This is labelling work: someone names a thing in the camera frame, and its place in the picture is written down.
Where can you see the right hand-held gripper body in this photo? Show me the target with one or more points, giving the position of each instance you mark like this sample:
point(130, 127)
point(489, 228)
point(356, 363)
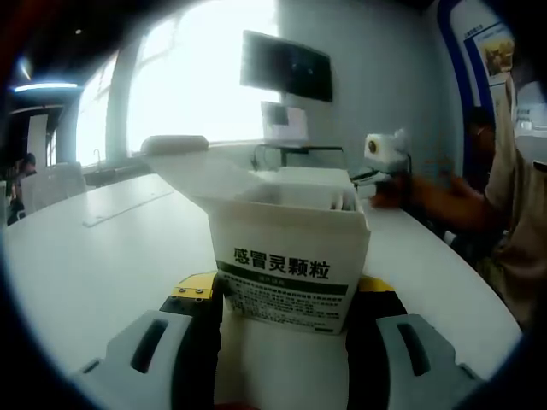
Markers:
point(389, 149)

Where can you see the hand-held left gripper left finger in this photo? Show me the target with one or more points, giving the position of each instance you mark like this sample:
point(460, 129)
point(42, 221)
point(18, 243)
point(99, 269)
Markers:
point(171, 341)

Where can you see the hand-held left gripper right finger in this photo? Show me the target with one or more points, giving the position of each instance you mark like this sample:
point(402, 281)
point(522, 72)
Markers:
point(393, 354)

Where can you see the row of medicine bags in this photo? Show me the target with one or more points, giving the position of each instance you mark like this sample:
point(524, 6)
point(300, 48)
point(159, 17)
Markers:
point(344, 203)

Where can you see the white green medicine box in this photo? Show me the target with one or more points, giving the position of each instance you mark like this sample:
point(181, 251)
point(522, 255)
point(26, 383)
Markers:
point(282, 239)

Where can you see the person's right hand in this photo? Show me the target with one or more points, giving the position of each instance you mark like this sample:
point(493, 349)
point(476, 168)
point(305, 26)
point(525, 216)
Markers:
point(399, 192)

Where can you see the white table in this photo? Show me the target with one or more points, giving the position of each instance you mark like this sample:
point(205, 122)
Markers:
point(107, 265)

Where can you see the open laptop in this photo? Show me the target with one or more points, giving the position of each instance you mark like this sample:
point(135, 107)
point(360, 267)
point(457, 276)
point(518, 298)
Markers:
point(284, 121)

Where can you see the person in beige shirt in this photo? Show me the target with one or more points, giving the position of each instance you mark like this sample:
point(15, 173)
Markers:
point(521, 213)

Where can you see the white chair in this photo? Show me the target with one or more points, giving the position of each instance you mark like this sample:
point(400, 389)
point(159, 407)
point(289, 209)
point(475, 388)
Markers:
point(51, 185)

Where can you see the curved faucet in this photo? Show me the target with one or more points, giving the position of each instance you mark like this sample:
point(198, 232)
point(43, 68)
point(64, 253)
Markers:
point(98, 157)

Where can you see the ceiling light strip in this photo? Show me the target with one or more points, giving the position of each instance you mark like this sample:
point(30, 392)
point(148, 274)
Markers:
point(45, 87)

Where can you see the black wall monitor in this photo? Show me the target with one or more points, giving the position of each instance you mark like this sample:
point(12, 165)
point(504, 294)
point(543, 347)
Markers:
point(286, 66)

